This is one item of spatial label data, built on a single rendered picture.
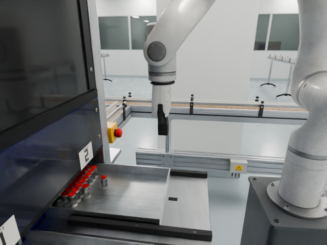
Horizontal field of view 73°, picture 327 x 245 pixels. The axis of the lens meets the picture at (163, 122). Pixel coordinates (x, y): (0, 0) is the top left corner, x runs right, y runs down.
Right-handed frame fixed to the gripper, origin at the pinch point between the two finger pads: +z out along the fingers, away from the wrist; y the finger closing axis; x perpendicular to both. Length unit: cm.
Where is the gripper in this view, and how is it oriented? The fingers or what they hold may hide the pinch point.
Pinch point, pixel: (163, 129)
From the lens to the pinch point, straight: 72.4
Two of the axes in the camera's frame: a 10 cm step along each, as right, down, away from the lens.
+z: 0.1, 9.4, 3.4
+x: 9.9, 0.4, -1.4
